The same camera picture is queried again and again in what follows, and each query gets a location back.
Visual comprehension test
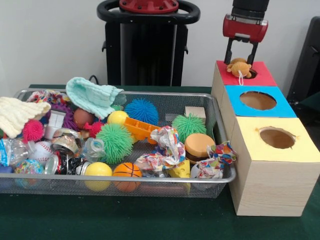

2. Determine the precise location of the bright orange mini basketball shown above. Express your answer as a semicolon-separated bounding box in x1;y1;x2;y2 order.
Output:
112;162;143;193

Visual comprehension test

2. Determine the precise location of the light wooden cube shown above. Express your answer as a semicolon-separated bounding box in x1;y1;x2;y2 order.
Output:
185;106;207;123

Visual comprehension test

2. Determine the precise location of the cream yellow cloth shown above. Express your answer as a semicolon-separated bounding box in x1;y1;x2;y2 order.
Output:
0;96;52;140

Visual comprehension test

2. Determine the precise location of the wooden box with three holes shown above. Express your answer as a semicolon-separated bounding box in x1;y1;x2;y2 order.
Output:
211;60;320;217

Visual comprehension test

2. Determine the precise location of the brown plush animal toy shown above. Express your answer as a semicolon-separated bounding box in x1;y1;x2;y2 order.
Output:
226;57;253;86

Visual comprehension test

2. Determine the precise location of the colourful patterned fabric toy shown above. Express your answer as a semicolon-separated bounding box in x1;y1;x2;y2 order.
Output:
135;125;187;173

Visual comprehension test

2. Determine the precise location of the yellow cone toy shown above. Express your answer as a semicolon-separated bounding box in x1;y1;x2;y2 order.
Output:
167;159;192;179

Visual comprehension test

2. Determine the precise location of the plain blue spiky ball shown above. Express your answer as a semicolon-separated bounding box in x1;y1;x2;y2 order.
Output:
124;98;160;126

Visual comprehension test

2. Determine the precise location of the colourful crinkled packet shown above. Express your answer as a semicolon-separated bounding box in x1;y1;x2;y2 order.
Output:
192;141;239;179

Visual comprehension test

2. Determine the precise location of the green spiky ball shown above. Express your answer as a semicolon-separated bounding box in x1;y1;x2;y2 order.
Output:
171;113;207;143
96;123;134;166

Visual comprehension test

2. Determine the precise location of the clear mesh bin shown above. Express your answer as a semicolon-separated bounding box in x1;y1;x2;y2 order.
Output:
0;88;237;200

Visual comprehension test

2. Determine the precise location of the pink spiky ball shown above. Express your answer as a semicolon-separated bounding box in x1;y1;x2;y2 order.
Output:
21;119;45;144

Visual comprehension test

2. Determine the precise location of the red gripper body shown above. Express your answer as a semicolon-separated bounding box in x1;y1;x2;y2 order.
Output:
222;14;269;44

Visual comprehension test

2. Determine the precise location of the orange yellow plastic toy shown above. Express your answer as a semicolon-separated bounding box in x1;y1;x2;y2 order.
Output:
122;116;162;145

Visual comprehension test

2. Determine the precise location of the mint green cloth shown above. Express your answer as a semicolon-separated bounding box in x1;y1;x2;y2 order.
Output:
66;77;124;120

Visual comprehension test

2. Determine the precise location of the small basketball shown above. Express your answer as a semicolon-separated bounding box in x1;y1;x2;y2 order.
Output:
184;132;216;165

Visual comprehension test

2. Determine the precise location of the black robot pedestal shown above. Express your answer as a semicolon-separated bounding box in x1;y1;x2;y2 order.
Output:
97;0;201;86

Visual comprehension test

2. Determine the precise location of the yellow ball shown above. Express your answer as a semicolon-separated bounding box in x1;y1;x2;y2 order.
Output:
107;110;130;126
83;161;114;192

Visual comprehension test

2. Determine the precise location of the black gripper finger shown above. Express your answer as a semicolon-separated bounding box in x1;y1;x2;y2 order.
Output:
224;38;234;64
248;42;259;66

